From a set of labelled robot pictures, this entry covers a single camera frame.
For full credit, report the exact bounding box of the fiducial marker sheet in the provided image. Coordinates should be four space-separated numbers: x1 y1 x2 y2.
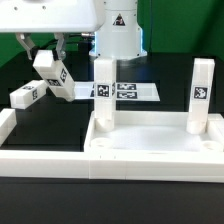
74 82 160 102

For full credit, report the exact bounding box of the white U-shaped fence frame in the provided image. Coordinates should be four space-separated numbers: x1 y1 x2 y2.
0 108 224 184

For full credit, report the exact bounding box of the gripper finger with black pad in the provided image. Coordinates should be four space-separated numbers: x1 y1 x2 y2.
53 33 68 60
16 33 37 60

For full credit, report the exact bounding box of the white desk tabletop tray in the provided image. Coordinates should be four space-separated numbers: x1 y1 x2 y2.
84 111 224 153

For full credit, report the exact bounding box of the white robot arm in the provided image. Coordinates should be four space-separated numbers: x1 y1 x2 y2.
0 0 147 61

